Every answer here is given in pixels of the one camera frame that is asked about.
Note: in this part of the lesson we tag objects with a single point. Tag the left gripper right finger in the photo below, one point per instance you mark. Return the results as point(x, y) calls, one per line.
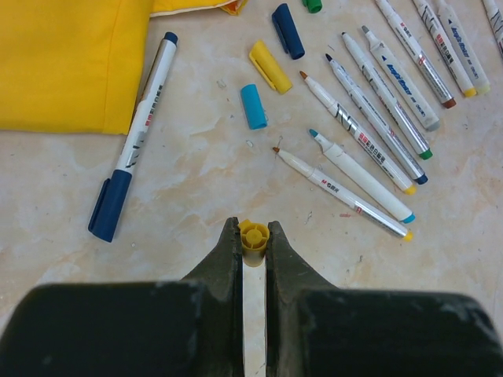
point(314, 328)

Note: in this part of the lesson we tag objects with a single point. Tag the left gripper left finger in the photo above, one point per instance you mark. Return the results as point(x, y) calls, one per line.
point(187, 327)

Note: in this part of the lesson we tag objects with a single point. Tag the yellow pen cap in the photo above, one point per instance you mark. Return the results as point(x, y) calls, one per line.
point(269, 68)
point(254, 238)

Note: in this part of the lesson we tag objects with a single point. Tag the yellow cap silver marker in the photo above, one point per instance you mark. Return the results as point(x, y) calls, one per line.
point(354, 202)

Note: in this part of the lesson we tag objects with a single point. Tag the cyan cap marker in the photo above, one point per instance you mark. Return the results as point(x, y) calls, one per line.
point(338, 157)

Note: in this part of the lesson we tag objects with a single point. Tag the navy cap rainbow marker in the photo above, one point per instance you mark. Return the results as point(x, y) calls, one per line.
point(390, 138)

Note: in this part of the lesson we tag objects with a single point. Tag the yellow cap short marker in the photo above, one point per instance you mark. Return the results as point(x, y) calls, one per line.
point(361, 135)

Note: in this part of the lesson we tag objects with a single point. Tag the cyan pen cap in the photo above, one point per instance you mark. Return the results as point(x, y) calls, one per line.
point(253, 107)

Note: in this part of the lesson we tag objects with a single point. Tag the grey cap marker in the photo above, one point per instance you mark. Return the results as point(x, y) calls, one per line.
point(402, 82)

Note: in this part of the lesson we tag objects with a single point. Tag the beige cap marker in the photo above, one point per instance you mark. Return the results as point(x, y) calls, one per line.
point(462, 47)

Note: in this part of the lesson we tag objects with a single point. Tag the navy pen cap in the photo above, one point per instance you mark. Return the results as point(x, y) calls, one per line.
point(287, 33)

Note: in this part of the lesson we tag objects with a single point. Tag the green pen cap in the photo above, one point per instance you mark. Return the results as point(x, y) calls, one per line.
point(312, 6)

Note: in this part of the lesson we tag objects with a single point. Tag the yellow cap rainbow marker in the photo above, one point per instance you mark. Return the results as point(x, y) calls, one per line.
point(445, 48)

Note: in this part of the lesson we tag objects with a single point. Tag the lime green cap marker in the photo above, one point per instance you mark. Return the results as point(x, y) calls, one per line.
point(494, 16)

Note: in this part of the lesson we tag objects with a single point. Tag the navy cap white marker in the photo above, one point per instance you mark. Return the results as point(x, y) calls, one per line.
point(113, 194)

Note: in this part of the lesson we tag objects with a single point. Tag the yellow printed t-shirt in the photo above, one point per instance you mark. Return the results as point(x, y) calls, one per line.
point(75, 66)

